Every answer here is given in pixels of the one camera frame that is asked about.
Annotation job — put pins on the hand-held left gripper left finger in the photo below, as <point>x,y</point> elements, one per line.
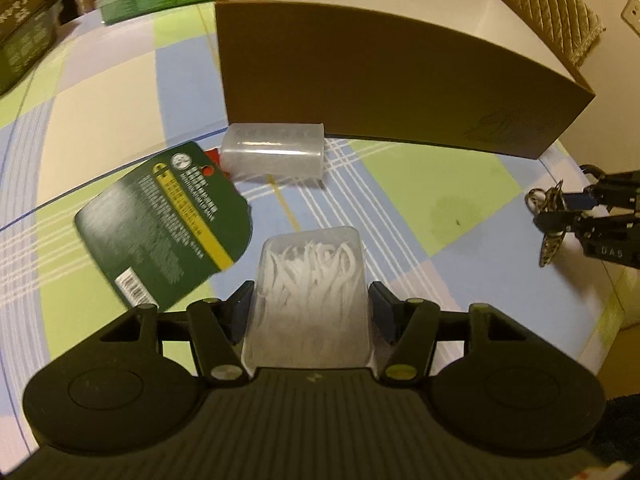
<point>242,310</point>

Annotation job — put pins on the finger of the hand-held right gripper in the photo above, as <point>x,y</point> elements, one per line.
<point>575,221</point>
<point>617,190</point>

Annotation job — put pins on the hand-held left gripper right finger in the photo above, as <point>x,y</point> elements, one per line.
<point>381,310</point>

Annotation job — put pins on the leopard print hair clip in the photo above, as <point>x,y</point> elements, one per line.
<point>550,250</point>

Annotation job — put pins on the clear box of floss picks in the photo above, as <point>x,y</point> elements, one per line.
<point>305,280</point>

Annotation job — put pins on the green card blister pack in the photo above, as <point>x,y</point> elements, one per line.
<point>165,220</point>

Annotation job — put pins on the red snack packet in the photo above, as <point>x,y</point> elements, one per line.
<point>214,159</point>

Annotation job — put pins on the clear plastic lid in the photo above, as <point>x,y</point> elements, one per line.
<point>272,152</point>

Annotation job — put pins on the brown cardboard storage box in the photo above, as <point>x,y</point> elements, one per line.
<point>375,75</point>

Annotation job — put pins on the plaid cloth covered desktop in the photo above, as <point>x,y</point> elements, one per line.
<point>450,270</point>

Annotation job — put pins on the quilted chair back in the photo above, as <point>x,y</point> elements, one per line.
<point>550,5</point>

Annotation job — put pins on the dark green noodle bowl pack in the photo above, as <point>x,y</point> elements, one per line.
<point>25,25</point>

